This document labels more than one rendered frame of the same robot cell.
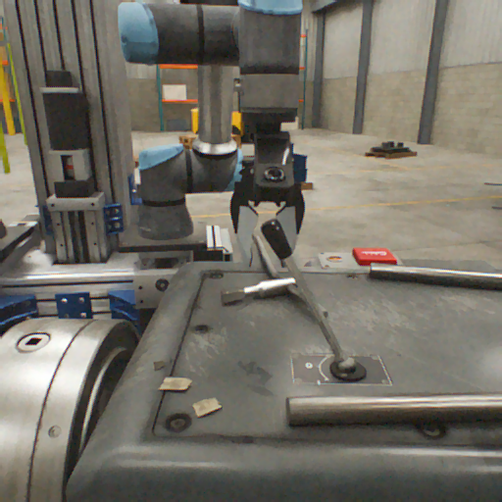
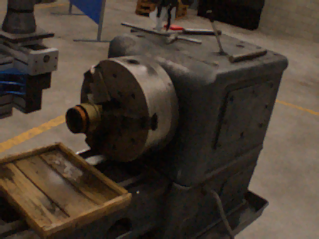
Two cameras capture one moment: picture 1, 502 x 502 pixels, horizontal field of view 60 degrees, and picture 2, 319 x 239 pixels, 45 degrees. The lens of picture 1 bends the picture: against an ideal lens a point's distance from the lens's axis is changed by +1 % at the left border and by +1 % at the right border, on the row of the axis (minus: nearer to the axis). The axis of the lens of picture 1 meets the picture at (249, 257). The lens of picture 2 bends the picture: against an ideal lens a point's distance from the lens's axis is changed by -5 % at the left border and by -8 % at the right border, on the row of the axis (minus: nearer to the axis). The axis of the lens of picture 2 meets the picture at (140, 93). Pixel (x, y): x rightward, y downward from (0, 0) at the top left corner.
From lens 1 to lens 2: 1.14 m
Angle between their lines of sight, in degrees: 47
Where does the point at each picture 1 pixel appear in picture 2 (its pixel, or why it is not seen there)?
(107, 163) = not seen: outside the picture
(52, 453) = (171, 90)
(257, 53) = not seen: outside the picture
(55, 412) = (165, 79)
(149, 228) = (20, 27)
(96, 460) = (213, 73)
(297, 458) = (240, 66)
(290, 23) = not seen: outside the picture
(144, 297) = (37, 67)
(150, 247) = (28, 38)
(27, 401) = (157, 77)
